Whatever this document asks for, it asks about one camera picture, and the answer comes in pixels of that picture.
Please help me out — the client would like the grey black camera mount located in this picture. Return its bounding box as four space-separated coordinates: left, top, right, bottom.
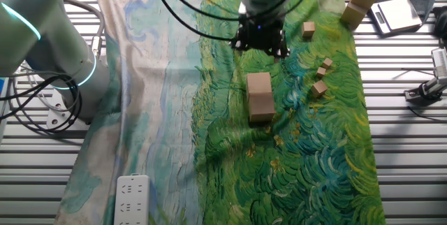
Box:
404 76 447 103

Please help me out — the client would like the silver ribbed camera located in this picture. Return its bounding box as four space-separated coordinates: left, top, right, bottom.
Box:
431 47 447 79

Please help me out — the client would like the black base cable bundle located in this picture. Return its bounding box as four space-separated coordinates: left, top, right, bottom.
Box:
0 73 84 135

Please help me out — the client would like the dark round object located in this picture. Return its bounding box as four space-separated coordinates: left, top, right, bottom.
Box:
432 5 447 41

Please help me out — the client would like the silver digital scale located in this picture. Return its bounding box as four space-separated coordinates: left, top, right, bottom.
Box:
369 0 423 36

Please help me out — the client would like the small wooden cube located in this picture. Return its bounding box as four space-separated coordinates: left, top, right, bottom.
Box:
310 79 329 98

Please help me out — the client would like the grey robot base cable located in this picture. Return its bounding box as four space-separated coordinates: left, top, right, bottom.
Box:
61 0 106 60

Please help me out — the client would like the thin black cable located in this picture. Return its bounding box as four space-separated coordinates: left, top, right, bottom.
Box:
406 105 447 123

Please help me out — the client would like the green blue painted cloth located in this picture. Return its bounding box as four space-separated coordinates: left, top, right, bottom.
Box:
54 0 387 225

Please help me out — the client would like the white power strip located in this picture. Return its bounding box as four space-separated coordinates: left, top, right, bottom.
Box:
113 173 151 225

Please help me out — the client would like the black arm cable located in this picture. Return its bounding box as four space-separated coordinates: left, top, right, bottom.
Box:
149 0 317 43

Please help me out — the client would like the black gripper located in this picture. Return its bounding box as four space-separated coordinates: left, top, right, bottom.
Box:
230 13 291 60

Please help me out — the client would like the medium wooden cube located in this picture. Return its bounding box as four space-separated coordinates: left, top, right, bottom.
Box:
301 20 316 38

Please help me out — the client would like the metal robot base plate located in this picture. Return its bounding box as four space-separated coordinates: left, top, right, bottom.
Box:
45 88 91 130

